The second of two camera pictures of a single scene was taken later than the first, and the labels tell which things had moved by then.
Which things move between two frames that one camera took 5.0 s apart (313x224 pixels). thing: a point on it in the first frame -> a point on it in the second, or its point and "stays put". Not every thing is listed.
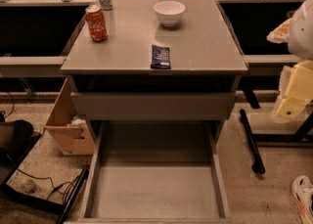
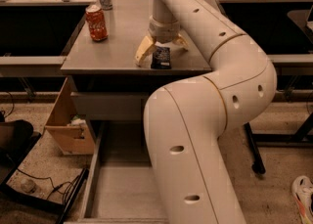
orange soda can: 97,22 stays put
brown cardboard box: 71,140 stays put
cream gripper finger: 281,34 -> 147,44
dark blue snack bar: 160,57 stays put
